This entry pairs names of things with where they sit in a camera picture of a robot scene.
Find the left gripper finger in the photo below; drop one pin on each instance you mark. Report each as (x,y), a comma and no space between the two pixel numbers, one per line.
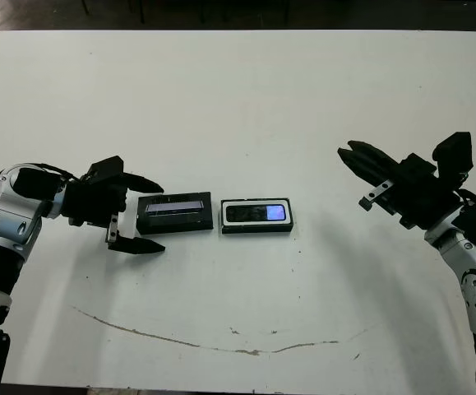
(141,183)
(137,246)

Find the black box base white insert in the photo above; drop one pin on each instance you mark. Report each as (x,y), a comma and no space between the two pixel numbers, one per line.
(258,229)

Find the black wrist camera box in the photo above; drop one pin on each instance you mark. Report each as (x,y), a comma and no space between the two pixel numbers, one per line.
(453,150)
(105,168)

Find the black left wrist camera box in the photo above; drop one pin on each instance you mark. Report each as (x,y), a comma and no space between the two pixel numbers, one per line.
(105,168)

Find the black box lid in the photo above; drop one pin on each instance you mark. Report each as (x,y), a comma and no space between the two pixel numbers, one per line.
(172,224)

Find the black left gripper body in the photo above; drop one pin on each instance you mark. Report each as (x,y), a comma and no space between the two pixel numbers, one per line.
(93,201)

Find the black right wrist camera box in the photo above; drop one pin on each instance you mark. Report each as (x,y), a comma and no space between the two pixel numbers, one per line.
(453,150)

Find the slim black camera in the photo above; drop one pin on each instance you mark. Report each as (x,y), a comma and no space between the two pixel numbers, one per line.
(246,214)

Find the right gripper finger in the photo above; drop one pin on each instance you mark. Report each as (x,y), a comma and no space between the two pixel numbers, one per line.
(373,154)
(365,170)

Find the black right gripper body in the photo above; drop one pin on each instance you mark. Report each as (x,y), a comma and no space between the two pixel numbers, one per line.
(422,193)

